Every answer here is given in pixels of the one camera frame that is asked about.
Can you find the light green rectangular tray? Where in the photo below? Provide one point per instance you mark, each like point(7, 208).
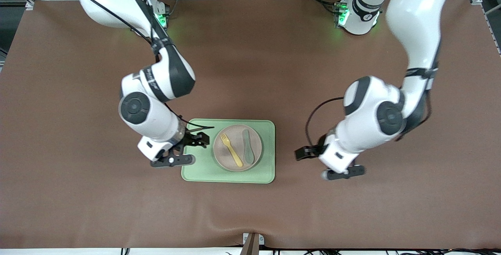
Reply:
point(266, 149)

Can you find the metal table clamp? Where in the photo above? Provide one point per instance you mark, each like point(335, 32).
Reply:
point(252, 243)

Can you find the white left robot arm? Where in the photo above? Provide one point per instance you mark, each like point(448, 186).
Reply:
point(415, 20)

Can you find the sage green plastic spoon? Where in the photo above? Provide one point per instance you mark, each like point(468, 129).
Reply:
point(249, 155)

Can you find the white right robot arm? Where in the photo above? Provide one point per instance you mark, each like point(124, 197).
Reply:
point(101, 0)

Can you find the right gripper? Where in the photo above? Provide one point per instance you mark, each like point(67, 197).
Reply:
point(190, 139)

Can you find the yellow plastic fork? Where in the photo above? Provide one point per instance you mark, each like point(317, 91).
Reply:
point(233, 153)

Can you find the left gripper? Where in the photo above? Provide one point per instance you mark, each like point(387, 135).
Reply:
point(319, 148)

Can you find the round beige plate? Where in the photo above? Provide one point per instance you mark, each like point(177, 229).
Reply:
point(235, 131)

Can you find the brown table mat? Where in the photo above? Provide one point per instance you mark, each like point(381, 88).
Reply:
point(78, 169)

